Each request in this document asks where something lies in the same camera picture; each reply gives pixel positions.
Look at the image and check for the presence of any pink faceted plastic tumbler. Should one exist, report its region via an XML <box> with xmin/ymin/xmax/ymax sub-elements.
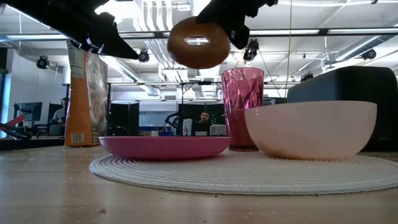
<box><xmin>221</xmin><ymin>67</ymin><xmax>265</xmax><ymax>152</ymax></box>

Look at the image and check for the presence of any red handle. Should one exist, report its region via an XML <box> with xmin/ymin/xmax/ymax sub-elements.
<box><xmin>0</xmin><ymin>114</ymin><xmax>27</xmax><ymax>128</ymax></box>

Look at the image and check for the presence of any white printed sign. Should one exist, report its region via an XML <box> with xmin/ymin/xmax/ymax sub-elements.
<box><xmin>182</xmin><ymin>118</ymin><xmax>193</xmax><ymax>137</ymax></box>

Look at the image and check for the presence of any orange pumpkin cereal box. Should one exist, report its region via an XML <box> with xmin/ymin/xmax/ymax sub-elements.
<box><xmin>64</xmin><ymin>40</ymin><xmax>109</xmax><ymax>147</ymax></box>

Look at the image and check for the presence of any magenta plastic plate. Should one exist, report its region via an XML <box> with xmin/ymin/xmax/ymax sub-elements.
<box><xmin>98</xmin><ymin>135</ymin><xmax>232</xmax><ymax>161</ymax></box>

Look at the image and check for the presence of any white round woven placemat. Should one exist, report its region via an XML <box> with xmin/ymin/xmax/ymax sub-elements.
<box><xmin>88</xmin><ymin>151</ymin><xmax>398</xmax><ymax>196</ymax></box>

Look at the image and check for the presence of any white chair back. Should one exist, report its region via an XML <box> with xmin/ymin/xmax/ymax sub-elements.
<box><xmin>209</xmin><ymin>124</ymin><xmax>227</xmax><ymax>137</ymax></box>

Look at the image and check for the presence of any person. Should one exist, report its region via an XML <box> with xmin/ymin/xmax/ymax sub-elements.
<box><xmin>52</xmin><ymin>96</ymin><xmax>70</xmax><ymax>125</ymax></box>
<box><xmin>191</xmin><ymin>110</ymin><xmax>215</xmax><ymax>137</ymax></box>

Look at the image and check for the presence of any brown bagel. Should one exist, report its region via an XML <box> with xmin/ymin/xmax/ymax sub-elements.
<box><xmin>167</xmin><ymin>16</ymin><xmax>231</xmax><ymax>70</ymax></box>

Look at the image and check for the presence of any black aluminium table frame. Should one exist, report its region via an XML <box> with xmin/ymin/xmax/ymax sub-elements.
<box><xmin>0</xmin><ymin>136</ymin><xmax>100</xmax><ymax>152</ymax></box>

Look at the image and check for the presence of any black computer monitor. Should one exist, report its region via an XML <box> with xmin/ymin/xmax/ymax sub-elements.
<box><xmin>14</xmin><ymin>101</ymin><xmax>44</xmax><ymax>122</ymax></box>

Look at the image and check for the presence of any pale pink plastic bowl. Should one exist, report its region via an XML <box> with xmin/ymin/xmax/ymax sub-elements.
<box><xmin>244</xmin><ymin>100</ymin><xmax>378</xmax><ymax>162</ymax></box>

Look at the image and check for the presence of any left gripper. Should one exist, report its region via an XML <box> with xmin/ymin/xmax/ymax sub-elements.
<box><xmin>42</xmin><ymin>0</ymin><xmax>140</xmax><ymax>60</ymax></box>

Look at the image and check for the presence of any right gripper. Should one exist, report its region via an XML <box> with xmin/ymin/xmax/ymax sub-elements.
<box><xmin>195</xmin><ymin>0</ymin><xmax>279</xmax><ymax>50</ymax></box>

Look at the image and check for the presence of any black two-slot toaster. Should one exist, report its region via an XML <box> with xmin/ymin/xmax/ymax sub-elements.
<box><xmin>285</xmin><ymin>65</ymin><xmax>398</xmax><ymax>152</ymax></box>

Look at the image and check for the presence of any wide black partition panel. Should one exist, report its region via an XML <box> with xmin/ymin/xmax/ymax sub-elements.
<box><xmin>178</xmin><ymin>102</ymin><xmax>226</xmax><ymax>136</ymax></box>

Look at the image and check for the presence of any black hose loop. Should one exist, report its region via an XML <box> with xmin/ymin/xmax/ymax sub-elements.
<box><xmin>0</xmin><ymin>123</ymin><xmax>34</xmax><ymax>141</ymax></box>

